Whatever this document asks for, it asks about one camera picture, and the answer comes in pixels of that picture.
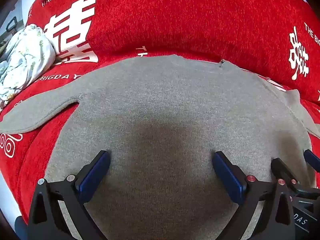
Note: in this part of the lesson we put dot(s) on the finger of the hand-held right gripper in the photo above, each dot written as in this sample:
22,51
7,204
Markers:
313,161
280,168

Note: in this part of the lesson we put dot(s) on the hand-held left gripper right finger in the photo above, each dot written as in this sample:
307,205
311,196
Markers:
228,180

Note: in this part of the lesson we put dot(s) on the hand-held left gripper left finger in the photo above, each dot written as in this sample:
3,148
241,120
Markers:
96,170

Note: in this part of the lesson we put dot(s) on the grey knit sweater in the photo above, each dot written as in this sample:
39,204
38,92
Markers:
160,105

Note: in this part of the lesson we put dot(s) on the person's blue trouser leg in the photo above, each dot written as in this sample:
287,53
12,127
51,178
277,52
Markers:
21,230

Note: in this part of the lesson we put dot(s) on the pale floral cloth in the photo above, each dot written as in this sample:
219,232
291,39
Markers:
27,55

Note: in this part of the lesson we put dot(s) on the black chair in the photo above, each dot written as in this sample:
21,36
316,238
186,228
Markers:
11,25

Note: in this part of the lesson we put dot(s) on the red wedding sofa cover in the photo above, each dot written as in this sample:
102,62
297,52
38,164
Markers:
175,17

